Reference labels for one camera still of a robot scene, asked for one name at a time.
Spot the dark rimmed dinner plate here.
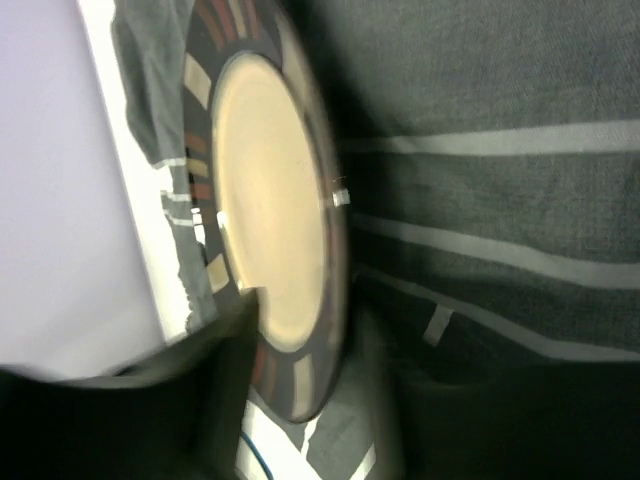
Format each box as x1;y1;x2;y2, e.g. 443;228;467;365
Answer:
183;1;349;423

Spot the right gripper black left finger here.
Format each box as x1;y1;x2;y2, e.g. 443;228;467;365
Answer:
1;290;260;479

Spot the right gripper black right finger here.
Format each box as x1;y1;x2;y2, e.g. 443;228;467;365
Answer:
372;317;639;479

